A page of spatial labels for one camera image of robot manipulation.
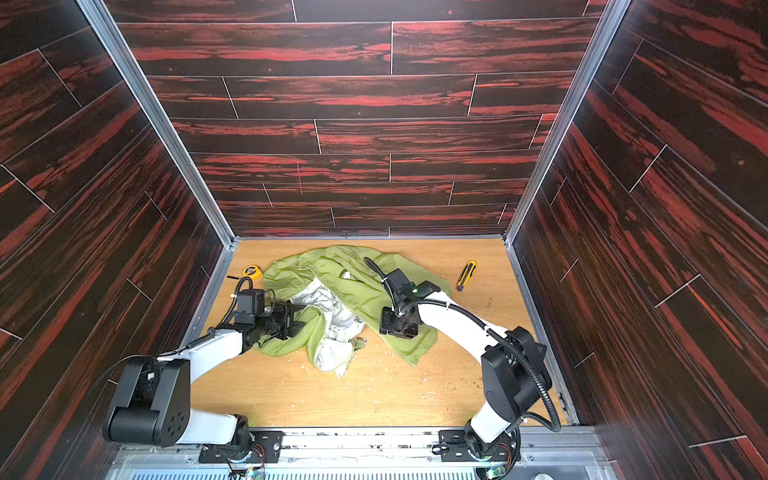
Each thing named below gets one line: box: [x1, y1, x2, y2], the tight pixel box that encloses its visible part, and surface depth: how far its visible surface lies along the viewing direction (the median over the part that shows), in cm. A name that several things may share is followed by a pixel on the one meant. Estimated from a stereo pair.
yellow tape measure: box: [242, 265, 263, 280], surface depth 110 cm
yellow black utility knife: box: [455, 260, 477, 292], surface depth 110 cm
